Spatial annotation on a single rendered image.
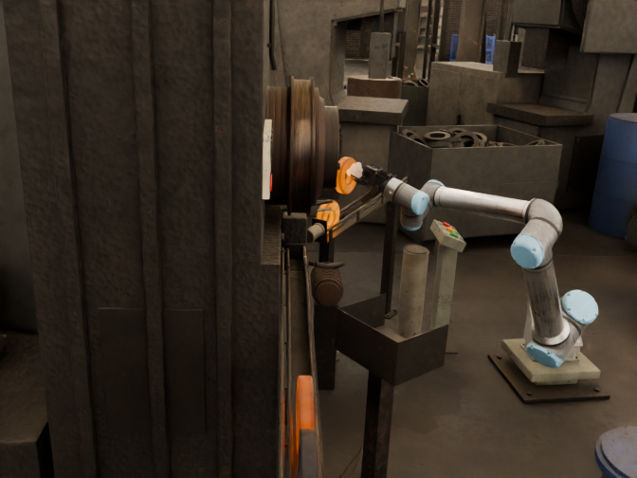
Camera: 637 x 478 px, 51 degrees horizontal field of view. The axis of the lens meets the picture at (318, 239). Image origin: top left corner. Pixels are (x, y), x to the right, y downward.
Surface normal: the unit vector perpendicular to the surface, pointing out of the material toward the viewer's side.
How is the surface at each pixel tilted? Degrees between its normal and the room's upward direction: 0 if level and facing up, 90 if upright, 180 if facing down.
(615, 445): 0
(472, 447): 0
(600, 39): 90
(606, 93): 90
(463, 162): 90
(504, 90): 90
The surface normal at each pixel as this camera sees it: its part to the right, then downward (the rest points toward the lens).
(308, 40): -0.19, 0.32
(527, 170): 0.31, 0.33
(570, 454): 0.04, -0.94
